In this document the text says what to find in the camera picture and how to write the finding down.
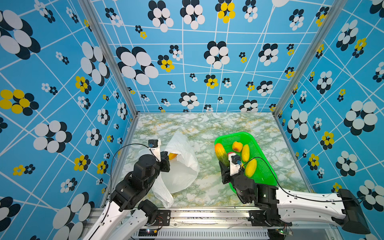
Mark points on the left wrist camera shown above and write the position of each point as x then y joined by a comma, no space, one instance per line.
154,148

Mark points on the green plastic basket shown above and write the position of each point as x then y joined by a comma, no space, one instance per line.
264,173

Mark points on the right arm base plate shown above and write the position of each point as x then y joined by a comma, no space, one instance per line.
264,218

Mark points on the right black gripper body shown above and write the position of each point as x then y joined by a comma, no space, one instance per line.
227,176

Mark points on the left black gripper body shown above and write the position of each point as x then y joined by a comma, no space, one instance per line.
163,164

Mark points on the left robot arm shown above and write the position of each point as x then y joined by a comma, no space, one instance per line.
127,212

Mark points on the right aluminium corner post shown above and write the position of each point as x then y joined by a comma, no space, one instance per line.
323,31

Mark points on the aluminium front rail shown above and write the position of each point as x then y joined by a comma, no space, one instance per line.
231,223

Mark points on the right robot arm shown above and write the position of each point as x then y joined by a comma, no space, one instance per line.
278,207

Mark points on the left aluminium corner post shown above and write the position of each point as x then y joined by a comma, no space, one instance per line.
101,39

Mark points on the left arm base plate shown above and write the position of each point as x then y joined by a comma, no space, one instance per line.
159,218

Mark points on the left circuit board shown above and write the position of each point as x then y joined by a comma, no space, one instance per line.
148,233

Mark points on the yellow toy mango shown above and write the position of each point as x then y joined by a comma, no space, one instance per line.
250,167
245,153

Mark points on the circuit board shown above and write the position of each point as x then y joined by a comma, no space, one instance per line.
276,234
148,233

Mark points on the aluminium corner post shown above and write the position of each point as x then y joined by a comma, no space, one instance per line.
323,31
101,39

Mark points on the yellow toy apple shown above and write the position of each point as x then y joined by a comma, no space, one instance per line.
237,147

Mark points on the yellow orange toy banana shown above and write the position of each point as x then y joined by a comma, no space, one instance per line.
172,156

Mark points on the green orange toy mango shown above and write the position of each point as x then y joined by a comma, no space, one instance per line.
222,154

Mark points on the white plastic bag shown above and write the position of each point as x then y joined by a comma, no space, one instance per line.
184,169

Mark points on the right circuit board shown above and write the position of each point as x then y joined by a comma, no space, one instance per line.
276,234

